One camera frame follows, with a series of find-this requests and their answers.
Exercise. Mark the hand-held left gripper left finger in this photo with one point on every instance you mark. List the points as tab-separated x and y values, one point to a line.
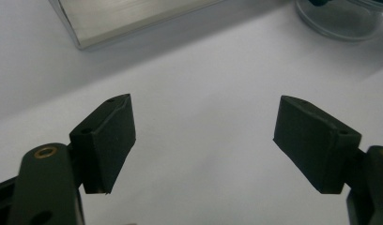
105	143

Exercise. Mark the round glass container blue lid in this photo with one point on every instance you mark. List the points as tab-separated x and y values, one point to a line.
336	23

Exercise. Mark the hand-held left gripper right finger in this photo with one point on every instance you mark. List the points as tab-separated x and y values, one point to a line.
314	146

